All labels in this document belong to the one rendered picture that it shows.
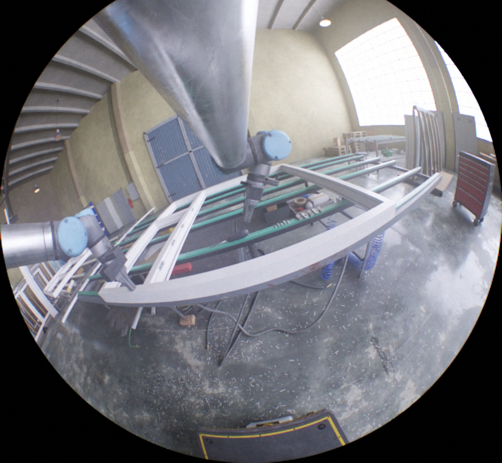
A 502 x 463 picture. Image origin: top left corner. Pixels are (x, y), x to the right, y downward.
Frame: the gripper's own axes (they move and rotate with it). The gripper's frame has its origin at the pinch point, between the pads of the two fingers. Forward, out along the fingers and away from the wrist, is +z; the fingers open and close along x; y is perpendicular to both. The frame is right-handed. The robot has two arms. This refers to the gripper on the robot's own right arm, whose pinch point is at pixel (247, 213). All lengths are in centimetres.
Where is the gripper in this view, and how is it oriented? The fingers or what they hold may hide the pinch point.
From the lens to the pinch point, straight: 63.1
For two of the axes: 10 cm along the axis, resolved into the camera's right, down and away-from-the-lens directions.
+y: -9.6, -1.8, -2.2
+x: 1.3, 3.8, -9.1
